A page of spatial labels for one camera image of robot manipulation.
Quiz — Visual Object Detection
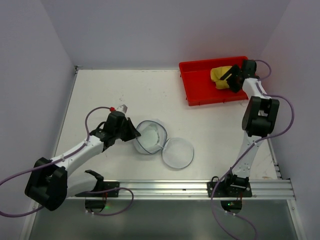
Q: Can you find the yellow bra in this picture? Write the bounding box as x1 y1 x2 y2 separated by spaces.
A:
210 65 239 90

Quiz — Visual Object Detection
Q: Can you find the white mesh laundry bag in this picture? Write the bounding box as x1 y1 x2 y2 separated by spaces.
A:
133 119 195 170

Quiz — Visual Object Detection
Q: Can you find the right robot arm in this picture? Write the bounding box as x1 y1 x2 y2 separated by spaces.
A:
212 59 280 198

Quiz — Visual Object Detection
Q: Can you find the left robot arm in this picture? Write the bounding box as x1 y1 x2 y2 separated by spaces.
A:
24 111 141 211

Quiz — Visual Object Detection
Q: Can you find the red plastic tray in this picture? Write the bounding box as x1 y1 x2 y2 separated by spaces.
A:
179 56 253 106

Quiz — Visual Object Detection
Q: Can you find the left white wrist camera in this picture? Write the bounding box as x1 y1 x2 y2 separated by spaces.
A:
109 104 128 114

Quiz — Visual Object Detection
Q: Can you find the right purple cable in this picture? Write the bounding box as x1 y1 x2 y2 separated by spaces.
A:
209 59 296 240

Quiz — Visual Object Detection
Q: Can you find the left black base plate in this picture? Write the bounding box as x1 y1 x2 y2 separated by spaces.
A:
84 181 120 213

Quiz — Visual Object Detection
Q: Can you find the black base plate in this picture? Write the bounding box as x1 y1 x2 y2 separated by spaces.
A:
84 181 120 213
213 173 253 214

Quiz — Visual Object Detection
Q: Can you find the aluminium mounting rail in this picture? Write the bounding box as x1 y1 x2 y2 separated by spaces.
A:
66 178 297 201

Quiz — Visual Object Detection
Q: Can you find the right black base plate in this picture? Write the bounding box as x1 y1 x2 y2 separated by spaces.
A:
213 173 253 214

